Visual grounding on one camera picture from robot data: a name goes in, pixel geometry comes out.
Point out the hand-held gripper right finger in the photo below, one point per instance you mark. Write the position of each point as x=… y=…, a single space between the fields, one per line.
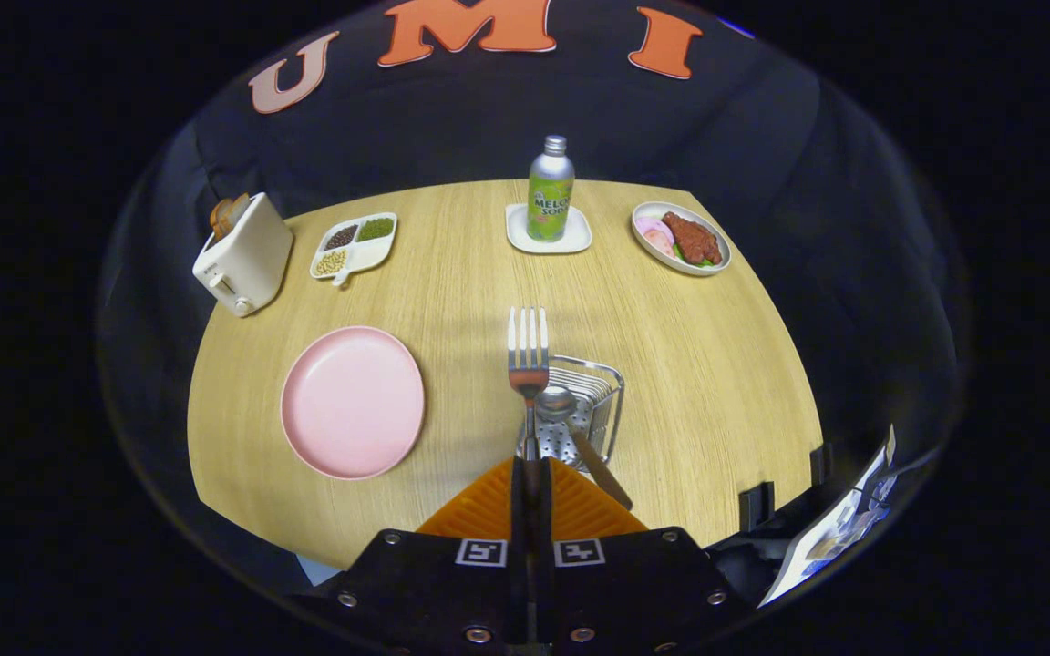
x=634 y=592

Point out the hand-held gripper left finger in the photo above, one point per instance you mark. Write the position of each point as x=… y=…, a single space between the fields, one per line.
x=434 y=592

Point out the printed paper sheet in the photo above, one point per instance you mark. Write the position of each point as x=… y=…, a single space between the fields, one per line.
x=830 y=547

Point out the perforated metal basket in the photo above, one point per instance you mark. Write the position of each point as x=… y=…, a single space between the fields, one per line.
x=596 y=392

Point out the pink round plate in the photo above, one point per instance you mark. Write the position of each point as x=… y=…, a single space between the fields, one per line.
x=352 y=403

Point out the green lettuce leaf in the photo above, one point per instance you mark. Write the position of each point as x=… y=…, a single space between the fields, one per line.
x=680 y=255

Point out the yellow beans portion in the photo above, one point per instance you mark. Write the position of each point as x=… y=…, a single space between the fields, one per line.
x=331 y=262

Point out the white divided dish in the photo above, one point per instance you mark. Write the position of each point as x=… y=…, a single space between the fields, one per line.
x=368 y=252

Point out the white oval plate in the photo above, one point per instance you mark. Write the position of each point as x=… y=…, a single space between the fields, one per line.
x=645 y=241

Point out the white square coaster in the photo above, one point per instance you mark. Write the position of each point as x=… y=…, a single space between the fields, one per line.
x=580 y=239

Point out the pink ham slices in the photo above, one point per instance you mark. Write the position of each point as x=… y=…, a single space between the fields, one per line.
x=654 y=235

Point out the brown meat cutlet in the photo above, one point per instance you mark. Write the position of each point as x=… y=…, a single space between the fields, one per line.
x=693 y=239

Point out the dark red beans portion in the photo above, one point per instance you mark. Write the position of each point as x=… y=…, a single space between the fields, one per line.
x=341 y=237

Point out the green beans portion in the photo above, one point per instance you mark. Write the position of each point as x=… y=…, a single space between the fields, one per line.
x=376 y=229

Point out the white toaster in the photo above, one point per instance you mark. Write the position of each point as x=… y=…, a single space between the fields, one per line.
x=250 y=262

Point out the green soda bottle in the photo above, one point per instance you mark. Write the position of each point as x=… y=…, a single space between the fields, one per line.
x=550 y=200

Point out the brown toast slice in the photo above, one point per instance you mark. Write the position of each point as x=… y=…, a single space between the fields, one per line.
x=228 y=215

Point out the black clamp bracket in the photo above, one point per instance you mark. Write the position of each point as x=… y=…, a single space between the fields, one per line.
x=756 y=504
x=821 y=463

